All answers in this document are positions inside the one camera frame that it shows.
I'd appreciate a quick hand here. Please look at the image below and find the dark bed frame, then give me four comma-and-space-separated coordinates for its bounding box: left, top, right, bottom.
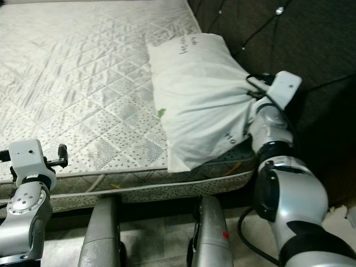
0, 178, 256, 223

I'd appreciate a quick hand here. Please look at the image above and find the silver robot leg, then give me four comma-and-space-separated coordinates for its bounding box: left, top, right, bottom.
78, 196, 126, 267
186, 195, 231, 267

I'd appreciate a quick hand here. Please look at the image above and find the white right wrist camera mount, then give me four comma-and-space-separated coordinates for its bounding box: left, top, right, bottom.
267, 71, 302, 109

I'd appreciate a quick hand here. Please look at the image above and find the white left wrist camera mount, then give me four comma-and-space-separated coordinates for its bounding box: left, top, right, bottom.
8, 139, 56, 187

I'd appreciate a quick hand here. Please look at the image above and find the silver left robot leg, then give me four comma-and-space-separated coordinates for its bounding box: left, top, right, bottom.
78, 196, 126, 267

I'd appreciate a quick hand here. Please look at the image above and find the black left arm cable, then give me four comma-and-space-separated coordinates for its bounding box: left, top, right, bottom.
0, 149, 13, 165

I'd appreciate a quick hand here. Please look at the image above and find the silver right robot leg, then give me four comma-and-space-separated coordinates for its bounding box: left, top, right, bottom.
186, 195, 231, 267

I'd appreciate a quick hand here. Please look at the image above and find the white pillow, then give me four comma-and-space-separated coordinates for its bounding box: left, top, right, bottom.
146, 33, 268, 173

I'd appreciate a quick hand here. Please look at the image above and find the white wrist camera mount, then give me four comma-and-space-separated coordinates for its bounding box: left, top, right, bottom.
267, 71, 302, 109
8, 139, 56, 187

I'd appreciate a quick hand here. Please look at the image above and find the white quilted mattress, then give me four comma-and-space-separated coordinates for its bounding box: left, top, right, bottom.
0, 0, 256, 204

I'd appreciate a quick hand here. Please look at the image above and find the white torn paper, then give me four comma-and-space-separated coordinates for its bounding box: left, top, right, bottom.
320, 206, 356, 234

